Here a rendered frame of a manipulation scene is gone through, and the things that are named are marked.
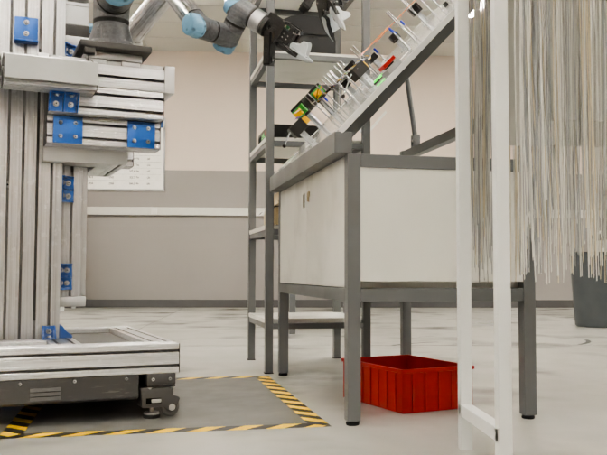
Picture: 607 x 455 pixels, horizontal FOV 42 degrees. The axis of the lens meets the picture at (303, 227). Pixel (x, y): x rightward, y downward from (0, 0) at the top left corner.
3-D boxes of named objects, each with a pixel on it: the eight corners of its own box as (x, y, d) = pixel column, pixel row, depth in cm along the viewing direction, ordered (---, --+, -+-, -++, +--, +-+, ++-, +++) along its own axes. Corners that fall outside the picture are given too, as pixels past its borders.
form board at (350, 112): (275, 179, 350) (272, 176, 350) (424, 24, 369) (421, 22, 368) (341, 134, 235) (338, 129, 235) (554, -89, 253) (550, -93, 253)
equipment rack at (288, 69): (263, 374, 348) (266, -39, 359) (245, 359, 407) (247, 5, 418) (373, 371, 358) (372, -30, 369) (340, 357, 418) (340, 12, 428)
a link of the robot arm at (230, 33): (200, 40, 270) (213, 11, 266) (224, 47, 279) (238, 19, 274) (211, 51, 266) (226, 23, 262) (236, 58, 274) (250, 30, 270)
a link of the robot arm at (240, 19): (228, 13, 274) (239, -8, 271) (253, 31, 272) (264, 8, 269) (217, 13, 267) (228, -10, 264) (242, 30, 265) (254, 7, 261)
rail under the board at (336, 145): (334, 153, 234) (334, 131, 234) (269, 191, 349) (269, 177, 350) (352, 153, 235) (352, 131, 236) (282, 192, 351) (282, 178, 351)
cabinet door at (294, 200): (305, 284, 290) (305, 177, 293) (279, 282, 344) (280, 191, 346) (311, 284, 291) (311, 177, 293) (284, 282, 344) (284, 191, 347)
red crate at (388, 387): (402, 414, 250) (401, 369, 250) (340, 397, 284) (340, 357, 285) (475, 407, 263) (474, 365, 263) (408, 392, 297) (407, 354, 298)
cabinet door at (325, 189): (341, 287, 237) (341, 156, 239) (303, 284, 290) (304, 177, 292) (350, 287, 237) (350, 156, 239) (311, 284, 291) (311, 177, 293)
